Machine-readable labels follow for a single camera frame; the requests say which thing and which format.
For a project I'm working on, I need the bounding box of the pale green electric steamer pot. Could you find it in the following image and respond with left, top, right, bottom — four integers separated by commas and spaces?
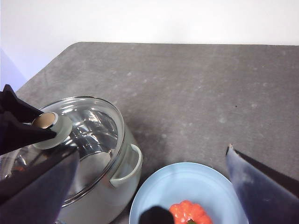
57, 121, 143, 224

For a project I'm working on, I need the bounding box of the glass lid with green knob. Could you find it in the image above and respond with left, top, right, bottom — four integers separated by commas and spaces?
0, 95, 126, 208

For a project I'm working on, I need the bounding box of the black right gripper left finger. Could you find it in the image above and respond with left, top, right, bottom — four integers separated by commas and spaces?
0, 148, 79, 224

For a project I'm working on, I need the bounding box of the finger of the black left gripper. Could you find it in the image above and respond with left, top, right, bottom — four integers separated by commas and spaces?
0, 112, 58, 155
0, 84, 45, 124

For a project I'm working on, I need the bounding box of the blue round plate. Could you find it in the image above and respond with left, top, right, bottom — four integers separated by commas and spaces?
129, 162, 249, 224

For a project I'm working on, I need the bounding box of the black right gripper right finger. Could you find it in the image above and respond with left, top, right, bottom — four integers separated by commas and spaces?
225, 143, 299, 224

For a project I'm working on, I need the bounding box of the orange toy pumpkin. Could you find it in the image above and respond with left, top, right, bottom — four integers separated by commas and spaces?
168, 200, 214, 224

